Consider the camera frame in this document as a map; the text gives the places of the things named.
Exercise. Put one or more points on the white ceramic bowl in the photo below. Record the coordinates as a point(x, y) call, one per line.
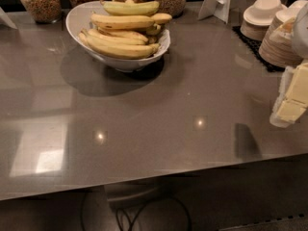
point(79, 18)

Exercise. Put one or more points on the black rubber mat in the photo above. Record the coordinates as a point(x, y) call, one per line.
point(254, 46)

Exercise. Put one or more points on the upper middle yellow banana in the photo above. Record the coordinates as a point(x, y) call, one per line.
point(124, 34)

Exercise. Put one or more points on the white folded paper sign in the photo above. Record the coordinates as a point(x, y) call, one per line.
point(217, 8)

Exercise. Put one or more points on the left cereal glass jar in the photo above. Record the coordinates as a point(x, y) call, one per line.
point(43, 11)

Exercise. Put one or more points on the top greenish banana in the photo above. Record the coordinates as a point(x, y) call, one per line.
point(123, 8)

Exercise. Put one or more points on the front large yellow banana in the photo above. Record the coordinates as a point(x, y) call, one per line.
point(117, 50)

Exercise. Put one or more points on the stack of paper bowls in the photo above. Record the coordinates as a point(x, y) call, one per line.
point(276, 47)
point(258, 17)

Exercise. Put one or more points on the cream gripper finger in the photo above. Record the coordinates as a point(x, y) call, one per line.
point(290, 111)

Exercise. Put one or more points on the back stack of paper bowls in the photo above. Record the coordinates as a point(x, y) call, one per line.
point(258, 17)

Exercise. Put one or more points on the front stack of paper bowls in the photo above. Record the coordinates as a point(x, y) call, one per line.
point(276, 47)

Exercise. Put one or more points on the white card at left edge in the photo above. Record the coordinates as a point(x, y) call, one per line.
point(5, 20)

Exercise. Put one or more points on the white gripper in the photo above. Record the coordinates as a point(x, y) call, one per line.
point(301, 33)

